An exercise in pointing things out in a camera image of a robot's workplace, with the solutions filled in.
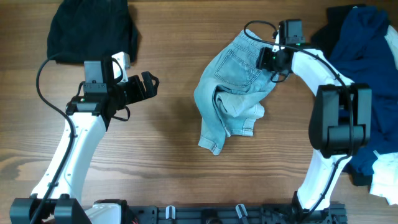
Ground light blue denim shorts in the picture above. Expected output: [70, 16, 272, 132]
[194, 30, 278, 156]

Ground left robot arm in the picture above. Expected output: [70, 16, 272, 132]
[9, 58, 160, 223]

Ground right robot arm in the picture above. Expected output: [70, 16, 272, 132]
[256, 19, 371, 220]

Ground black garment in pile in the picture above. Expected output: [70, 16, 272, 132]
[310, 4, 366, 59]

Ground folded black garment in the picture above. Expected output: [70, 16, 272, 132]
[47, 0, 138, 63]

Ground navy blue garment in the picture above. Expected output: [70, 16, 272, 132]
[329, 6, 397, 175]

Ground white garment in pile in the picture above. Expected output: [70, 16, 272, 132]
[369, 26, 397, 205]

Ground right black cable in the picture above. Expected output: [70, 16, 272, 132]
[243, 20, 355, 215]

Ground black cable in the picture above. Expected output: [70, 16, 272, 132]
[29, 52, 78, 224]
[243, 20, 355, 215]

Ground left black cable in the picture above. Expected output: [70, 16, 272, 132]
[29, 52, 78, 224]

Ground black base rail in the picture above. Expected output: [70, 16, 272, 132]
[93, 198, 348, 224]

